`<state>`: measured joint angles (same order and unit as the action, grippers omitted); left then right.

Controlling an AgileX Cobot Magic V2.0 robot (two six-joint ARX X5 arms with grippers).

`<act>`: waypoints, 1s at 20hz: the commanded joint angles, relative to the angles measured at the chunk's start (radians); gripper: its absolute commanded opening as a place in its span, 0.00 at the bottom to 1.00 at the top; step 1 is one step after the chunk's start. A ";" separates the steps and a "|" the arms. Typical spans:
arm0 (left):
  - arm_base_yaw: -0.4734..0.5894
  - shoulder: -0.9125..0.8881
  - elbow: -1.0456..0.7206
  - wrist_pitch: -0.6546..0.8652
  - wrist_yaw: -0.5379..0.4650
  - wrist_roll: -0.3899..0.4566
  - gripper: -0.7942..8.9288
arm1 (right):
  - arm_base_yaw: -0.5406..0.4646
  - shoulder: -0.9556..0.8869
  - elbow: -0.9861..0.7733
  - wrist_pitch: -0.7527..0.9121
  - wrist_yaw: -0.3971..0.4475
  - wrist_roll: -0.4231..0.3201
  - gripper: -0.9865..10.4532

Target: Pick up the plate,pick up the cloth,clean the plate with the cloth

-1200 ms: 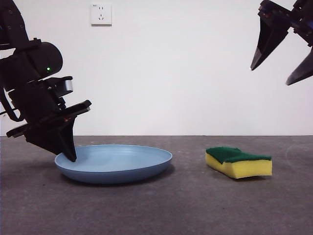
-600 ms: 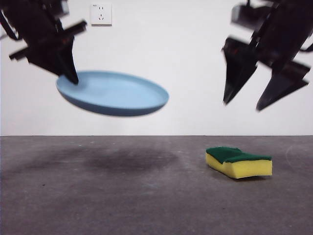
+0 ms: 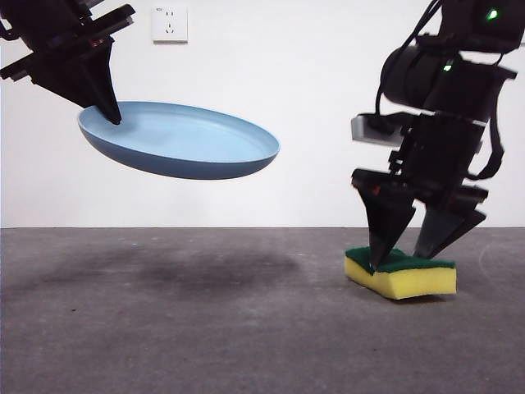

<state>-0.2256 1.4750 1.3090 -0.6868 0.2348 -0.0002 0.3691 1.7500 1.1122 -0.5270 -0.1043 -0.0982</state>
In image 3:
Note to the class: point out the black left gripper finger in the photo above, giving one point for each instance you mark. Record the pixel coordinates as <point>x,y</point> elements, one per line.
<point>69,86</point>
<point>102,82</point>

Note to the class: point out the light blue round plate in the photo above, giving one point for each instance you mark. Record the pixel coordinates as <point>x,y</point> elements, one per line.
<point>184,160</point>

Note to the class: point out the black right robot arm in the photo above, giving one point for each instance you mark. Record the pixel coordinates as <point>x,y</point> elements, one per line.
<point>430,74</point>

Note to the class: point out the white wall socket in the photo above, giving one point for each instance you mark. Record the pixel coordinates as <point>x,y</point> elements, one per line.
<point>170,24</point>

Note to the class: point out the yellow sponge with green scourer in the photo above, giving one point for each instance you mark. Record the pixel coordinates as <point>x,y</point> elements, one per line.
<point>414,283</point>

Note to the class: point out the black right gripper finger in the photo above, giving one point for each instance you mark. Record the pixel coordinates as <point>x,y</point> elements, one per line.
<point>443,230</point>
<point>385,221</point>

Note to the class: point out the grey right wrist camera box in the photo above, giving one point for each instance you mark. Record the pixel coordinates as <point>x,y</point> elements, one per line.
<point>369,129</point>

